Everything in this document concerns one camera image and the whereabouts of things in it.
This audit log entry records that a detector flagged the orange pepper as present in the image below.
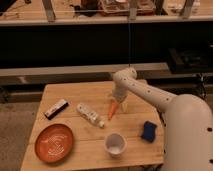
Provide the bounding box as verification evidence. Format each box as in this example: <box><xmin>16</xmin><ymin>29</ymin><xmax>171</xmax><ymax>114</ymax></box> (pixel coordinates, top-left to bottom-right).
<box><xmin>108</xmin><ymin>100</ymin><xmax>119</xmax><ymax>120</ymax></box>

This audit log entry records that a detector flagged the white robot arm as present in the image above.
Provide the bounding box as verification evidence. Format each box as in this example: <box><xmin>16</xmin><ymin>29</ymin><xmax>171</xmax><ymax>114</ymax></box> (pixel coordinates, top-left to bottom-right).
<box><xmin>112</xmin><ymin>67</ymin><xmax>213</xmax><ymax>171</ymax></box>

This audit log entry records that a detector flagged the lower wooden shelf board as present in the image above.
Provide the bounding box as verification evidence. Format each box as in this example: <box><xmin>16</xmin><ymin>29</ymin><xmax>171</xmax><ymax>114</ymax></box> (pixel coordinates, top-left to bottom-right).
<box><xmin>0</xmin><ymin>62</ymin><xmax>169</xmax><ymax>77</ymax></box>

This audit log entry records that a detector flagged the clear plastic bottle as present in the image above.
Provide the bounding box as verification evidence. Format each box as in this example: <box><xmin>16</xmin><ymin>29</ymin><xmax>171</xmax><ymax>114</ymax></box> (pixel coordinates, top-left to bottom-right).
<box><xmin>77</xmin><ymin>103</ymin><xmax>105</xmax><ymax>128</ymax></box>

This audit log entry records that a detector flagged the white paper cup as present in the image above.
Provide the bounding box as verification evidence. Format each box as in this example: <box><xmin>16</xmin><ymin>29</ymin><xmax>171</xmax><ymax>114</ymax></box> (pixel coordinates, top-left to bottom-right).
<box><xmin>104</xmin><ymin>133</ymin><xmax>126</xmax><ymax>157</ymax></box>

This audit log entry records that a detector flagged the blue sponge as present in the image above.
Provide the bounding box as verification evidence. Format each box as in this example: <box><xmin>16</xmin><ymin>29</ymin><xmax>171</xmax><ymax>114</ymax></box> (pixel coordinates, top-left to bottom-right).
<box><xmin>141</xmin><ymin>121</ymin><xmax>157</xmax><ymax>143</ymax></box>

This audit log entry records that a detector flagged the orange plate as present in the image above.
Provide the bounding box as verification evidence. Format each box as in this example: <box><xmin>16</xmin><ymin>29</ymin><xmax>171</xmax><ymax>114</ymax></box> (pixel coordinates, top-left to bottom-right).
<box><xmin>34</xmin><ymin>124</ymin><xmax>74</xmax><ymax>163</ymax></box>

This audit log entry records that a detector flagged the wooden shelf with clutter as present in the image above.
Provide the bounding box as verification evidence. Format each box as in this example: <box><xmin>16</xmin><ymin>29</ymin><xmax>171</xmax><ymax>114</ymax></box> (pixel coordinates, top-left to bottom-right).
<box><xmin>0</xmin><ymin>0</ymin><xmax>213</xmax><ymax>27</ymax></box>

